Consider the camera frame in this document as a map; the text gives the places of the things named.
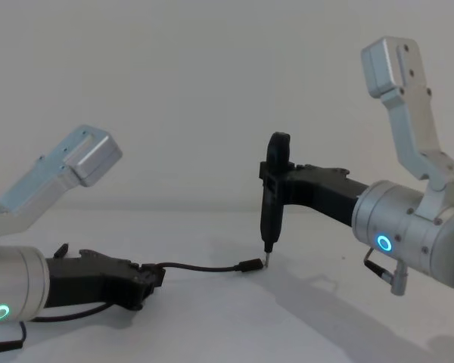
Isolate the white table cloth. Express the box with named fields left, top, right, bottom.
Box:
left=0, top=208, right=454, bottom=363

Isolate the black pen-shaped tool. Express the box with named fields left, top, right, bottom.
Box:
left=260, top=131, right=292, bottom=270

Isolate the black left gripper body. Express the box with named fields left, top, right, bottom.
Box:
left=44, top=248, right=143, bottom=310

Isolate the thin dark wrist cable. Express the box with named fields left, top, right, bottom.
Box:
left=363, top=247, right=408, bottom=296
left=0, top=299, right=115, bottom=355

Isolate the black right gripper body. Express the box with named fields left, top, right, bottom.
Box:
left=291, top=166, right=371, bottom=228

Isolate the thin dark right wrist cable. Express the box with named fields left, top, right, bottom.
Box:
left=363, top=247, right=408, bottom=296

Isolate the thin dark left wrist cable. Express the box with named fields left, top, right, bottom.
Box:
left=0, top=299, right=115, bottom=355

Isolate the black cable with plug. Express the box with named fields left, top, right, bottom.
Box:
left=160, top=258, right=265, bottom=274

